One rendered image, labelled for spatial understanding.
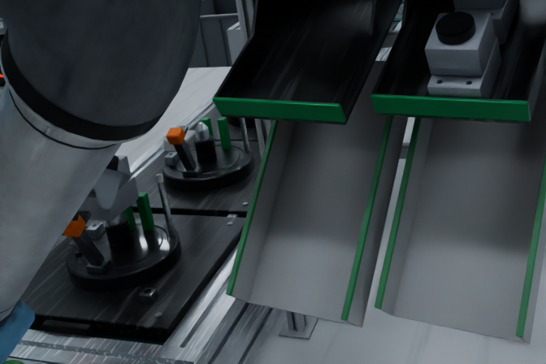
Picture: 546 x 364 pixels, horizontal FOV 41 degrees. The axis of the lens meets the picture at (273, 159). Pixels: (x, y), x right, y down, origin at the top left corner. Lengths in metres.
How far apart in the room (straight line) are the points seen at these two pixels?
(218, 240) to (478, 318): 0.37
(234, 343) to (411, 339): 0.21
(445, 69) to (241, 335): 0.41
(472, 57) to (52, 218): 0.33
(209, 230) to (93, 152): 0.55
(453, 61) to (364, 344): 0.42
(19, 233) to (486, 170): 0.44
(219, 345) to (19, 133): 0.45
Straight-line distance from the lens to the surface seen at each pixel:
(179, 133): 1.03
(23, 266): 0.54
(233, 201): 1.02
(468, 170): 0.74
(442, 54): 0.60
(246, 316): 0.87
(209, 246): 0.93
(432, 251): 0.73
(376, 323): 0.94
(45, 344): 0.86
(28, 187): 0.46
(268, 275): 0.77
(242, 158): 1.11
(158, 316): 0.82
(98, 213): 0.88
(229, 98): 0.68
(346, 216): 0.75
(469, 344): 0.90
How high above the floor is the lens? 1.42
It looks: 23 degrees down
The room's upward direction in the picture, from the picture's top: 9 degrees counter-clockwise
